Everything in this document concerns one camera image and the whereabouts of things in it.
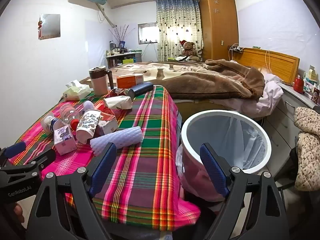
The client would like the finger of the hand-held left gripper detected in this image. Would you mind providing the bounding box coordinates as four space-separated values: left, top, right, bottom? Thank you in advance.
10 149 57 167
0 141 27 167

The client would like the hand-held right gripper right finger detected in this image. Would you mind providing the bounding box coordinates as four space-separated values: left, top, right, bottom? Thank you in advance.
199 142 292 240

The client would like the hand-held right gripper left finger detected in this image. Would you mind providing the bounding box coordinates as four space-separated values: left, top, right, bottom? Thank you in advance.
25 142 118 240

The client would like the white round bin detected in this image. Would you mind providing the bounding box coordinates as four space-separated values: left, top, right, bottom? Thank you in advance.
176 109 272 202

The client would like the small purple carton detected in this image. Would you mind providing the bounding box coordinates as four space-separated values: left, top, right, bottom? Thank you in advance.
54 126 77 155

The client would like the lavender foam roll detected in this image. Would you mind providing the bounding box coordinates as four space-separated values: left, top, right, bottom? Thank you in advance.
90 126 143 157

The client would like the small white plastic bottle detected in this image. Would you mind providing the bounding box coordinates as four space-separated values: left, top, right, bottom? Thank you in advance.
41 116 66 133

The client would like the white red printed box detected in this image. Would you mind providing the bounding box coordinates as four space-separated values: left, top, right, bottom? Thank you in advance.
96 112 118 136

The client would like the patterned paper cup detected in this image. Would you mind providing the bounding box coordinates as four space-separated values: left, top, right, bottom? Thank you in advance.
76 109 102 145

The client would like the clear plastic bottle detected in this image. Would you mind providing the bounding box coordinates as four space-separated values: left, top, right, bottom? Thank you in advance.
59 104 81 132

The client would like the white paper bag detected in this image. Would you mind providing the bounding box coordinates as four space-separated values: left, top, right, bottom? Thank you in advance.
103 96 132 110

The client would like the red cartoon drink can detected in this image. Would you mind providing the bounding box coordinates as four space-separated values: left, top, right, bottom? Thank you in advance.
109 88 135 98

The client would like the person's left hand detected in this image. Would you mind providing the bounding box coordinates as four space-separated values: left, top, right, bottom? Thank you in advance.
14 203 26 221

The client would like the plaid tablecloth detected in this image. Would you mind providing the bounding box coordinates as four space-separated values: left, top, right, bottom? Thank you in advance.
11 85 202 232

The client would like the tan bed base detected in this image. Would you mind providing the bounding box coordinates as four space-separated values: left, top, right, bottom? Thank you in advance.
172 96 263 123

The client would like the pale green tissue pack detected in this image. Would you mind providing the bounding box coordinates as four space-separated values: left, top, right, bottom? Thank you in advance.
62 79 91 101

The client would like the black chair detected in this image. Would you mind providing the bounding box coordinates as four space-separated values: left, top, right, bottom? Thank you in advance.
275 135 302 189

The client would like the pink brown thermos mug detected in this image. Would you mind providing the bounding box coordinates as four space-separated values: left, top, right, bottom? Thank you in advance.
89 66 114 96

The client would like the white drawer cabinet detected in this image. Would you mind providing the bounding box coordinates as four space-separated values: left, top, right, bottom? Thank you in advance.
262 82 320 155

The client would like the dark blue glasses case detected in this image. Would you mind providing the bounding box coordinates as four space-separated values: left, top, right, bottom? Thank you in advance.
130 82 154 97

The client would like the orange cardboard box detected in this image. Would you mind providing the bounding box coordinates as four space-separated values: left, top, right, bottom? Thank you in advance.
117 74 145 89

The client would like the brown fleece blanket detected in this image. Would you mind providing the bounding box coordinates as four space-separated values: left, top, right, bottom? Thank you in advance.
160 59 265 100

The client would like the pale pink bed sheet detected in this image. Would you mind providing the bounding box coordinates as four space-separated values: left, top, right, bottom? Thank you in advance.
225 74 284 120

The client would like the floral quilted coat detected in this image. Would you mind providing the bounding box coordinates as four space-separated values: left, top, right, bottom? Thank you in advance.
294 107 320 192

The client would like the beige patterned blanket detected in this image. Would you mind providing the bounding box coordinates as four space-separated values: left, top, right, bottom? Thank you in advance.
82 61 208 82

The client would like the cluttered white desk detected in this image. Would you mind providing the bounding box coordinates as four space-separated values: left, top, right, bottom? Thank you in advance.
106 51 143 68

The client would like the red jar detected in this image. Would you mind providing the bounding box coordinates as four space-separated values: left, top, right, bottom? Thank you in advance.
294 75 304 92

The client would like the brown teddy bear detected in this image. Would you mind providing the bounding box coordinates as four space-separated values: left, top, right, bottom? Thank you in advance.
179 40 200 62

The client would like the vase with branches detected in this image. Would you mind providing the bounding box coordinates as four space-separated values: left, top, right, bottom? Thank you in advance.
109 24 130 50

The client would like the wooden bed headboard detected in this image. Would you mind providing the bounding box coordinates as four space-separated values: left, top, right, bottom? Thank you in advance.
232 47 300 83

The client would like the white teal medicine box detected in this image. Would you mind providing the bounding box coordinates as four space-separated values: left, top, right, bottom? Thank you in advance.
304 79 318 93

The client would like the pale green carton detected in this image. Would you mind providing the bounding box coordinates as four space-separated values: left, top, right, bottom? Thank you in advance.
306 65 318 80

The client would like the small window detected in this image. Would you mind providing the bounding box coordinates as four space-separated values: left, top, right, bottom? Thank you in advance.
137 22 158 44

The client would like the wooden wardrobe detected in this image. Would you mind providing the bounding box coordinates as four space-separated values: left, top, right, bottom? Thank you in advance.
199 0 239 62

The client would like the heart patterned curtain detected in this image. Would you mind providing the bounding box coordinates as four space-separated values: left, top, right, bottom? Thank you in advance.
156 0 204 62

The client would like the air conditioner pipe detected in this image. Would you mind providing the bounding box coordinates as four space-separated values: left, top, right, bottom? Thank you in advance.
96 4 117 28

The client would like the shiny foil wall poster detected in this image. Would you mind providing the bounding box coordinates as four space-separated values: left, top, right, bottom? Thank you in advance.
38 14 61 40

